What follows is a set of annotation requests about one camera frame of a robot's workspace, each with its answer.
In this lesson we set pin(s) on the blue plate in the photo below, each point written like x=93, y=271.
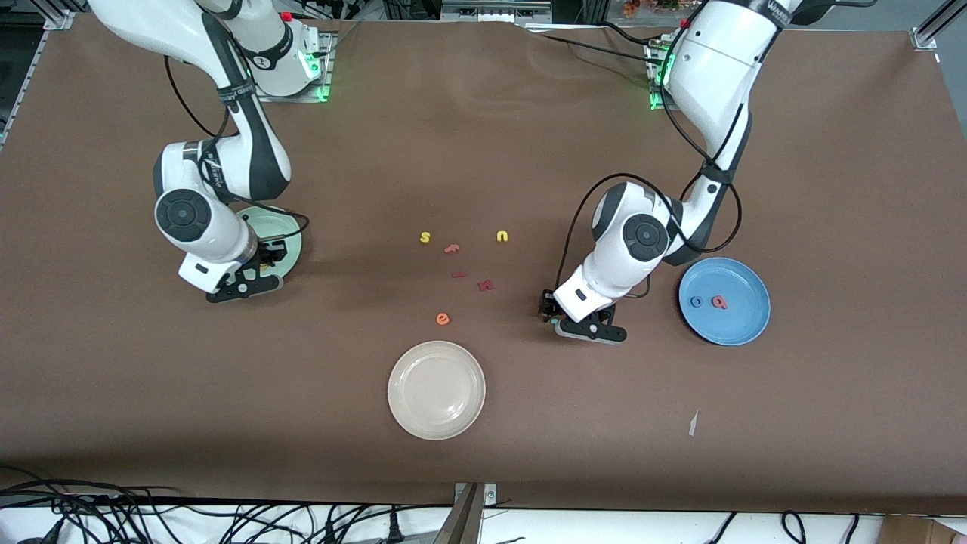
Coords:
x=733, y=325

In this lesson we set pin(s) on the aluminium frame profile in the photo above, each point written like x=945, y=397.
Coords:
x=925, y=38
x=60, y=19

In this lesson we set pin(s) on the beige plate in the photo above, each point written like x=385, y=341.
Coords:
x=436, y=390

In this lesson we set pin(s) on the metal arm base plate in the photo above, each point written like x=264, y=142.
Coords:
x=302, y=98
x=657, y=105

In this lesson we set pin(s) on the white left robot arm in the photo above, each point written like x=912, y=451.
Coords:
x=646, y=236

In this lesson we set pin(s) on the grey metal frame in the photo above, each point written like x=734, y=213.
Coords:
x=491, y=9

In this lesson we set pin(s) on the black power plug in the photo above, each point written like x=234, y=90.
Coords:
x=393, y=529

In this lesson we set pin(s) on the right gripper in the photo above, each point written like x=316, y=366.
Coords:
x=268, y=255

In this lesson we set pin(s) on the white tape scrap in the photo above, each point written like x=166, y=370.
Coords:
x=693, y=424

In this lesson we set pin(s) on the orange colourful objects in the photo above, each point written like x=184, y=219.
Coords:
x=650, y=6

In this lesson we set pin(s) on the pink letter a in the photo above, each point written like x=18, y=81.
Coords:
x=721, y=304

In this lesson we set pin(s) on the brown table cover sheet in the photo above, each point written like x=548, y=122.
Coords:
x=529, y=151

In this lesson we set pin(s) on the green plate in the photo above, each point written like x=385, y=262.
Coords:
x=291, y=236

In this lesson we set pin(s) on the cardboard box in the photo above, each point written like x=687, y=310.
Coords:
x=918, y=531

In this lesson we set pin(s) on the small metal bracket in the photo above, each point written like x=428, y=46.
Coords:
x=490, y=495

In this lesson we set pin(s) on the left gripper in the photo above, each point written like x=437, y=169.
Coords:
x=545, y=304

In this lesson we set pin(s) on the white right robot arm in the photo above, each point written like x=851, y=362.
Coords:
x=183, y=215

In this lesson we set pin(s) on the grey metal beam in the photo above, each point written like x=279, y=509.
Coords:
x=461, y=526

